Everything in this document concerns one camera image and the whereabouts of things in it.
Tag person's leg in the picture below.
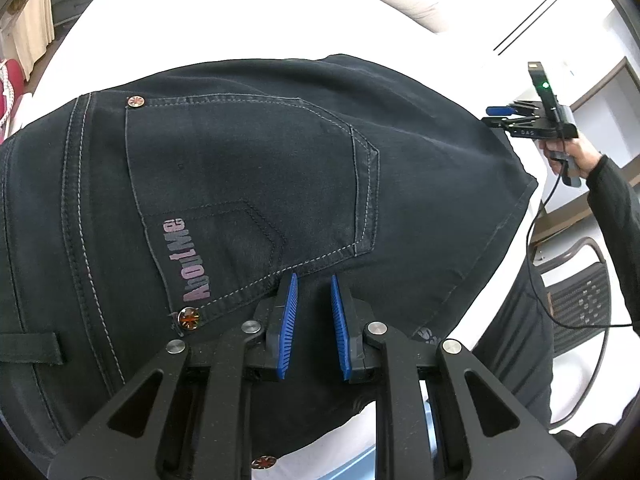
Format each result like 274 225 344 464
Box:
472 260 640 480

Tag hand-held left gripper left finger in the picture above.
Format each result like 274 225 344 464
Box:
47 272 301 480

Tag person's right forearm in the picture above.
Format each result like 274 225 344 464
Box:
585 155 640 338

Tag black perforated chair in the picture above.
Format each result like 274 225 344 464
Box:
530 237 613 431

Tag white brown-edged desk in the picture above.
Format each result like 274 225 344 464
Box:
570 57 640 186

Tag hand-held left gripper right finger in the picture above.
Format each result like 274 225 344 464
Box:
330 274 576 480

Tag red and white garment steamer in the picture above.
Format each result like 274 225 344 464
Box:
0 57 26 136

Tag person's right hand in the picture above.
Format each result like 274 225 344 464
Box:
539 136 603 181

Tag dark denim pants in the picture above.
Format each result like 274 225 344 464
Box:
0 53 540 471

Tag bed with white sheet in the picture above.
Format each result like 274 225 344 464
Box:
15 0 551 480

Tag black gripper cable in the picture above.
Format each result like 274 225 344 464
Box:
527 157 636 331

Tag cream curtain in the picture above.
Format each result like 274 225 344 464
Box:
10 0 57 81

